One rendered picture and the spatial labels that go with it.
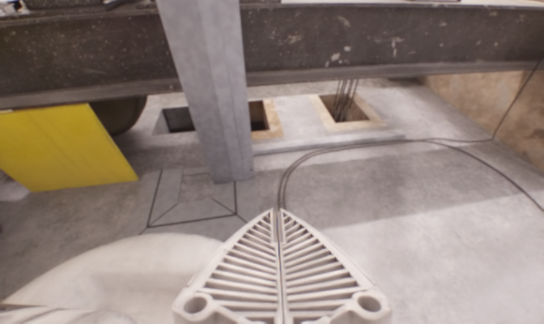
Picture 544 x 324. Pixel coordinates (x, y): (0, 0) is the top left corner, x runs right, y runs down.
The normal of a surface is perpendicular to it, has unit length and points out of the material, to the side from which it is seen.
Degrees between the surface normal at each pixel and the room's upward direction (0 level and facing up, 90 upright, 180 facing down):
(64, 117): 90
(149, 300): 0
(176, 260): 1
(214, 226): 10
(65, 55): 90
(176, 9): 90
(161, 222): 7
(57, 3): 90
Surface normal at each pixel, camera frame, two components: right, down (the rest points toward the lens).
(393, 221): 0.00, -0.71
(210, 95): 0.04, 0.70
